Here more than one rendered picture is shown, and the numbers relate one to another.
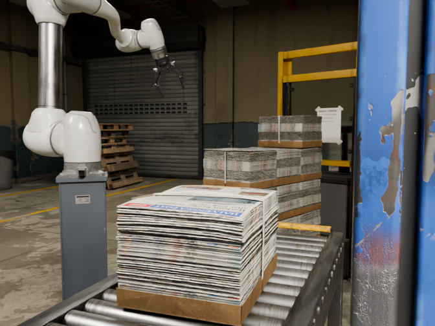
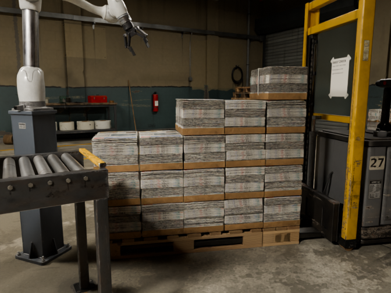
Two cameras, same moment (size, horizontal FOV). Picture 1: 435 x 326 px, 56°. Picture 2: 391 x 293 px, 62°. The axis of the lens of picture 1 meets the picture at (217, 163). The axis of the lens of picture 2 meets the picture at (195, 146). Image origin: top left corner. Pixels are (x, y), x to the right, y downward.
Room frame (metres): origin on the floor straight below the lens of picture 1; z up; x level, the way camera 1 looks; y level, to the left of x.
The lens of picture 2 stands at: (0.75, -1.57, 1.10)
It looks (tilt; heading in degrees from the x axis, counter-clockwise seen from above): 9 degrees down; 38
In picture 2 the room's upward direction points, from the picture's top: straight up
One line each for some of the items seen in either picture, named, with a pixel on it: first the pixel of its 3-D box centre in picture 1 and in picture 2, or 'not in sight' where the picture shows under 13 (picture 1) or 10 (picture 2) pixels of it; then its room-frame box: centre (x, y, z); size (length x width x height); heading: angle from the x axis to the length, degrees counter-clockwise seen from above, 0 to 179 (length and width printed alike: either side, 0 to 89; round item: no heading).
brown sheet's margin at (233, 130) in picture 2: (266, 177); (237, 127); (2.83, -0.34, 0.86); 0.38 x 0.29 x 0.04; 47
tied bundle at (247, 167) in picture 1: (239, 168); (198, 116); (2.61, -0.14, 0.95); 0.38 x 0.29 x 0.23; 49
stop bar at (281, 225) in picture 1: (276, 224); (91, 156); (1.65, -0.24, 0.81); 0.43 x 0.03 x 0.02; 68
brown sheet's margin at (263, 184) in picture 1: (239, 182); (198, 128); (2.61, -0.14, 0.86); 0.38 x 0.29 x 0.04; 49
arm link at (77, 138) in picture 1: (79, 136); (31, 84); (1.79, 0.60, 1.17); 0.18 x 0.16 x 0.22; 63
